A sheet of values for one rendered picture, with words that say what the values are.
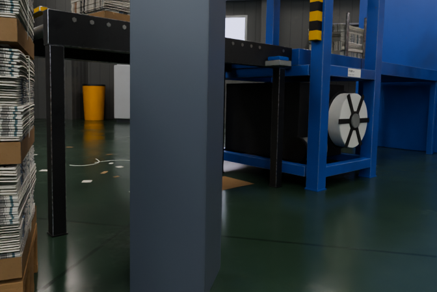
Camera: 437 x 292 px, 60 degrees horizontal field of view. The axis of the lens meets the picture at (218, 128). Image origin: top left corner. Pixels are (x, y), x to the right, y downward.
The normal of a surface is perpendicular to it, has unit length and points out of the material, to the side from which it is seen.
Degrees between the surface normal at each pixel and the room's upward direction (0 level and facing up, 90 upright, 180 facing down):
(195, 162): 90
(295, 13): 90
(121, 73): 90
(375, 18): 90
